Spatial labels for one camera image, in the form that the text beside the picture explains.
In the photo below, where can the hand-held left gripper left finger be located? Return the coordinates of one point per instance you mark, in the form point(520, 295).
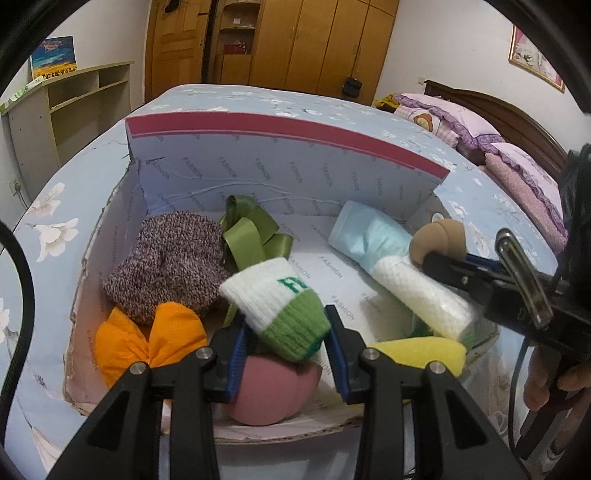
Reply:
point(238, 364)

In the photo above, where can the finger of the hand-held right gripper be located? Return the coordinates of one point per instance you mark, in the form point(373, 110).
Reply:
point(457, 277)
point(485, 264)

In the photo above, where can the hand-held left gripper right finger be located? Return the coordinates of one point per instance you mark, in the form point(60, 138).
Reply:
point(336, 364)

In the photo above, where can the white towel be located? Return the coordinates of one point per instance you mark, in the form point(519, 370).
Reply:
point(425, 295)

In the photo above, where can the pink makeup sponge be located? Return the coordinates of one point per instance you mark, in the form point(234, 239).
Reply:
point(272, 392)

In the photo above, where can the tan sponge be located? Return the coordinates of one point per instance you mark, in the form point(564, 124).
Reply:
point(443, 233)

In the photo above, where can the white green knit sock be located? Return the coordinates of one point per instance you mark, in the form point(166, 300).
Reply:
point(281, 309)

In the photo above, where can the yellow sponge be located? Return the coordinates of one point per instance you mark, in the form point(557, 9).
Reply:
point(415, 353)

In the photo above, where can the orange cloth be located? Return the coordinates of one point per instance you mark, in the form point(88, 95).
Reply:
point(138, 341)

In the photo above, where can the brown knitted hat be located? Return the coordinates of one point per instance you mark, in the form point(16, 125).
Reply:
point(166, 267)

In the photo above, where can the green ribbon bow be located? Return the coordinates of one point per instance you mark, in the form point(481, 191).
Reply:
point(254, 230)

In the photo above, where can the white cardboard box pink rim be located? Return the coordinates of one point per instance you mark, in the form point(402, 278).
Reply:
point(323, 184)

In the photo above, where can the person's right hand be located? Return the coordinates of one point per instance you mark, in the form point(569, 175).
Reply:
point(535, 383)

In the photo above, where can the metal spring clip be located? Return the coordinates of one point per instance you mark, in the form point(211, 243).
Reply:
point(521, 277)

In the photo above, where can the pink dotted pillow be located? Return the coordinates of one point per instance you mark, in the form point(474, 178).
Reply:
point(521, 198)

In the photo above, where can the purple frilled pillow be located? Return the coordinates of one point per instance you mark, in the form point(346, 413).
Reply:
point(457, 115)
point(531, 170)

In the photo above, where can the cartoon print pillow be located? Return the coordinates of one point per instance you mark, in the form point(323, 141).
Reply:
point(425, 121)

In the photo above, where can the dark wooden headboard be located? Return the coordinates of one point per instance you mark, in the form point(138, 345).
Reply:
point(517, 110)

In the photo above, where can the yellow patterned cloth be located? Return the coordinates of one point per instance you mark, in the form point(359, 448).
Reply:
point(385, 102)

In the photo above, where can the small black hanging bag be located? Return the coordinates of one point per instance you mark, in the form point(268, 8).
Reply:
point(352, 87)

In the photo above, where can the bed with blue floral sheet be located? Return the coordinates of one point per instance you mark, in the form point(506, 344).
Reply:
point(69, 198)

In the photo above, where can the wooden wardrobe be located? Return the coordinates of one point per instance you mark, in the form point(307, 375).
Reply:
point(314, 41)

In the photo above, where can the beige shelf unit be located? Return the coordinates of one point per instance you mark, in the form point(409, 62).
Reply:
point(78, 106)

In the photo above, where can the red ornament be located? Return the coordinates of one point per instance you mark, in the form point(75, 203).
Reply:
point(235, 47)

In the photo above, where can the wooden door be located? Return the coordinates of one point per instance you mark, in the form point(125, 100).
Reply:
point(178, 50)

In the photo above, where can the green and white packet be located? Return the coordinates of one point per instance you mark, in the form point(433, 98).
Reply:
point(23, 90)

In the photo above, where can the blue and yellow painting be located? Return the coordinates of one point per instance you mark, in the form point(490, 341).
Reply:
point(53, 57)

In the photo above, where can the dark item hanging on door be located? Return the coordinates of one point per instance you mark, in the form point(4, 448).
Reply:
point(171, 4)

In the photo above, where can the framed wall picture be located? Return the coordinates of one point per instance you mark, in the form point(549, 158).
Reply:
point(538, 57)

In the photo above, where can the wall power outlet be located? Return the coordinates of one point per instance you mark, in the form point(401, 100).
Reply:
point(16, 187)

